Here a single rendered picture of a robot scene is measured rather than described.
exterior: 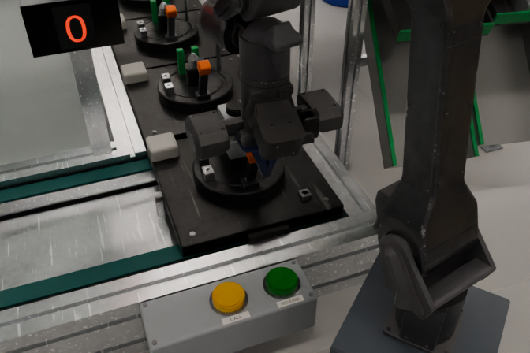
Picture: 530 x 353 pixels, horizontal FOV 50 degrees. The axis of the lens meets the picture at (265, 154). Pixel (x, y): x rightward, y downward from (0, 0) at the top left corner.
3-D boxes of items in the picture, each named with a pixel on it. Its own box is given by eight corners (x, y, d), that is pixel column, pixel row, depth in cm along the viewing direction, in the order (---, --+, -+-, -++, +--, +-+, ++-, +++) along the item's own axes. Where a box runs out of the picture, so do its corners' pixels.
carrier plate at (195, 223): (343, 214, 83) (344, 204, 82) (183, 258, 77) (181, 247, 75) (281, 127, 101) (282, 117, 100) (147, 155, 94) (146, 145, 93)
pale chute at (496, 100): (543, 139, 92) (560, 135, 87) (466, 148, 90) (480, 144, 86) (511, -25, 95) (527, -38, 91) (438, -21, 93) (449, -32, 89)
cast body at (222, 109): (259, 154, 83) (259, 113, 78) (229, 160, 81) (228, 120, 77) (240, 123, 89) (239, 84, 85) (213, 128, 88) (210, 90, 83)
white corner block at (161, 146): (181, 165, 92) (178, 146, 90) (153, 172, 91) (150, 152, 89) (174, 150, 96) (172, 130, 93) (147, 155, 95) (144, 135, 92)
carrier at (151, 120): (279, 122, 102) (280, 60, 95) (146, 150, 96) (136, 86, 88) (237, 61, 120) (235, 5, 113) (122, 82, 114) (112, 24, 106)
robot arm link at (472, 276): (490, 284, 52) (508, 235, 48) (420, 332, 48) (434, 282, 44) (435, 240, 56) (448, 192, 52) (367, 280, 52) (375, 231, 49)
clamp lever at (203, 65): (209, 95, 101) (211, 67, 94) (198, 97, 100) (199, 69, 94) (203, 79, 102) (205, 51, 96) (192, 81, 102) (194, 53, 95)
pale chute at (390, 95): (464, 159, 88) (479, 156, 83) (382, 169, 86) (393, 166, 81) (434, -14, 91) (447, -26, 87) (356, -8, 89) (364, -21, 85)
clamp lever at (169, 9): (177, 37, 119) (177, 10, 112) (167, 39, 118) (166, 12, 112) (173, 24, 121) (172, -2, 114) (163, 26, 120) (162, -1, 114)
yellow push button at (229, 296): (249, 311, 70) (249, 301, 68) (218, 321, 68) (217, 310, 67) (239, 287, 73) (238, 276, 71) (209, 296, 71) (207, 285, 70)
